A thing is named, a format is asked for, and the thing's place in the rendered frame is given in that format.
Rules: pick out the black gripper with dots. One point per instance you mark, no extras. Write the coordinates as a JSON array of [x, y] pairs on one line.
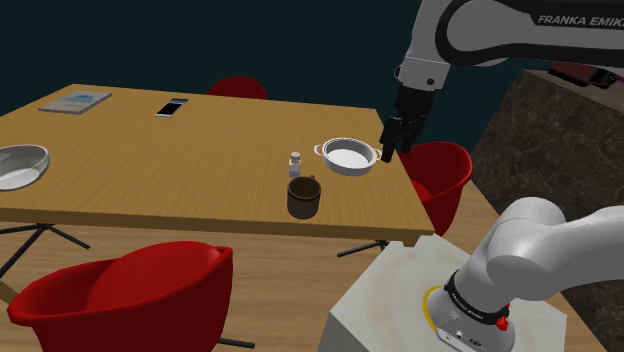
[[413, 105]]

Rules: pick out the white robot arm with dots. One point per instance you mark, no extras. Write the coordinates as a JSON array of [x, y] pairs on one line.
[[531, 244]]

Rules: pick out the red shell chair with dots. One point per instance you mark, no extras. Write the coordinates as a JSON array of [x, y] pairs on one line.
[[146, 302], [236, 88], [438, 180]]

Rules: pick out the small white shaker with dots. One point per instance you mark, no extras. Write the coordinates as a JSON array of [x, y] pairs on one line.
[[295, 166]]

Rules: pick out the brown mug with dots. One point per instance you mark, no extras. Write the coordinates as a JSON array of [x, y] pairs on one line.
[[303, 200]]

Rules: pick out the dark marble counter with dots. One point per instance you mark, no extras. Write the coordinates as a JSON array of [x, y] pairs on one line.
[[546, 146]]

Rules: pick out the pale marble robot stand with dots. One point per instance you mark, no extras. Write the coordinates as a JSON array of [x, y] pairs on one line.
[[385, 297]]

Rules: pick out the wooden table with black legs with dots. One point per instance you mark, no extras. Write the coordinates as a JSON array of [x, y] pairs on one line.
[[195, 161]]

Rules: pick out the black smartphone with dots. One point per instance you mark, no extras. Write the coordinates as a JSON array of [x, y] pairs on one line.
[[170, 108]]

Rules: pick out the grey book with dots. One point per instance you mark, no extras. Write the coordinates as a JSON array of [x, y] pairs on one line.
[[75, 101]]

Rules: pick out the silver metal bowl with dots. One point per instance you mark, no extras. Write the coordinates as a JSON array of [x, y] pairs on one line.
[[19, 168]]

